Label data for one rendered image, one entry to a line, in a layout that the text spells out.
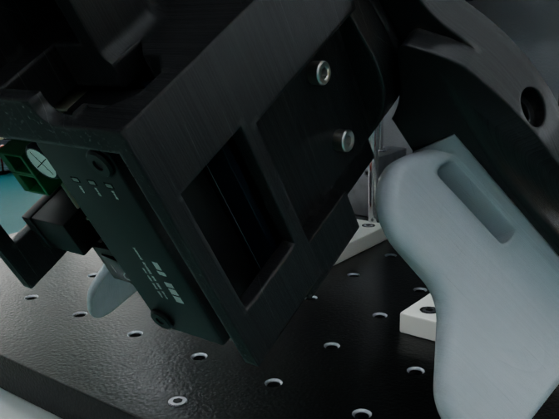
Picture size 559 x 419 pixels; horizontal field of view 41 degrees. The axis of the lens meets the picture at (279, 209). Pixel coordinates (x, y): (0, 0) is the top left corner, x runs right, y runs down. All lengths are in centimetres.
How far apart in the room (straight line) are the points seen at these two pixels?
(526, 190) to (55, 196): 10
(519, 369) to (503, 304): 1
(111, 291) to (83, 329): 22
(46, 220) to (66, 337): 28
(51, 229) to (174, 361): 24
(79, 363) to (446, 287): 28
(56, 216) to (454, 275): 8
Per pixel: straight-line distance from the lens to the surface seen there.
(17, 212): 82
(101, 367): 40
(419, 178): 16
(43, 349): 43
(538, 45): 70
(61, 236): 16
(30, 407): 42
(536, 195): 16
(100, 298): 22
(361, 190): 64
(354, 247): 54
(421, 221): 16
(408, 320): 42
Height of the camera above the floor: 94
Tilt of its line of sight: 15 degrees down
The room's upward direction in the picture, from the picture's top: 2 degrees counter-clockwise
